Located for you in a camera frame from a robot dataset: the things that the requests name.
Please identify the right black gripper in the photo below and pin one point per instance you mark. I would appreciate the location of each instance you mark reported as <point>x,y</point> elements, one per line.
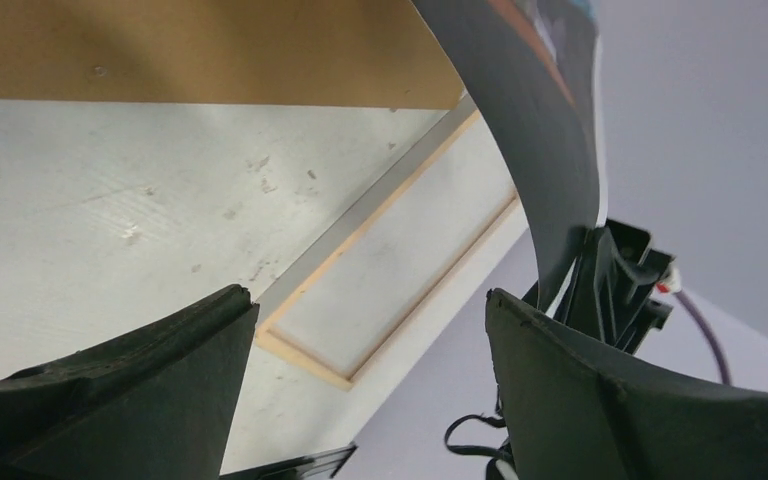
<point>613,278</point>

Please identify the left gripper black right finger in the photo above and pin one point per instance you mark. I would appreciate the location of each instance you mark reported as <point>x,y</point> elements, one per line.
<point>576,408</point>

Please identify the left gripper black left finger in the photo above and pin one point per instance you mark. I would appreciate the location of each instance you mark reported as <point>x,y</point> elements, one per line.
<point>154,403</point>

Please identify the white wooden picture frame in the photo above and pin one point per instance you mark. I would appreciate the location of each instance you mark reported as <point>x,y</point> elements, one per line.
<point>414,234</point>

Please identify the printed colour photo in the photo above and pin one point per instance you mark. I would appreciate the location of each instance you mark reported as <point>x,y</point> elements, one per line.
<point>529,68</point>

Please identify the brown cardboard backing board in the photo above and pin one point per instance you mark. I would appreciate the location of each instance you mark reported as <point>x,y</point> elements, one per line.
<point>312,53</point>

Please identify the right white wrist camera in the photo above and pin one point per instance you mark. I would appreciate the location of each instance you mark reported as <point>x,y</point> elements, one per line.
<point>670,282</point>

